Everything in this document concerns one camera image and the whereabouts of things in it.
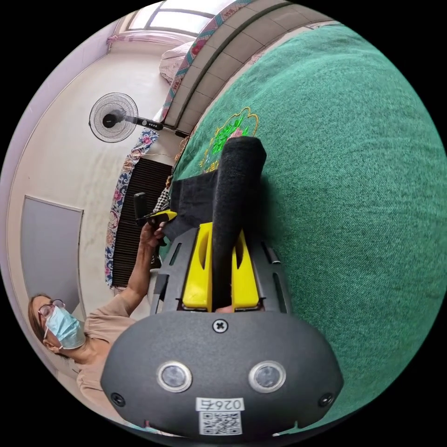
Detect person's left forearm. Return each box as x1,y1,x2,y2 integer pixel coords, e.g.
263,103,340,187
122,244,158,306

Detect pink folded quilt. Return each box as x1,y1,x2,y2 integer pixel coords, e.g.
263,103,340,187
159,41,196,85

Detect person's body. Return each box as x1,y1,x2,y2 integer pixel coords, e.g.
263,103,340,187
27,292,140,421

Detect grey door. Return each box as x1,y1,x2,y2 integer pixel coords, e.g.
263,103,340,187
20,195,85,320

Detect black white checked cloth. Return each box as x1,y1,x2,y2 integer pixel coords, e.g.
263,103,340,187
153,184,172,213

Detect black ribbed panel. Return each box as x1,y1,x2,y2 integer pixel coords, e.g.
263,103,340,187
113,157,174,289

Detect black standing fan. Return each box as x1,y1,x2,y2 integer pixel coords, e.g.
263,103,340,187
88,91,190,143

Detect person's left hand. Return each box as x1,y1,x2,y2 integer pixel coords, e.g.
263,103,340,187
139,223,167,250

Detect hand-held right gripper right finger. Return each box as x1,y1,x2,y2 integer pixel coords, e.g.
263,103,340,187
231,230,261,311

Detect bed with green quilt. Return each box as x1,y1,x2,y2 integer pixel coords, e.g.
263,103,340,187
167,21,445,435

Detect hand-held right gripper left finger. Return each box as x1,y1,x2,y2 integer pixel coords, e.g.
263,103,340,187
182,222,214,312

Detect blue floral cloth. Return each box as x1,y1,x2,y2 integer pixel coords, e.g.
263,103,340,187
104,127,161,290

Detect window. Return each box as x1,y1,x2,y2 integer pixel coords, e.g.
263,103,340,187
128,0,225,33

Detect black pants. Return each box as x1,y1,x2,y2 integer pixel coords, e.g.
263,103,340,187
163,136,268,312

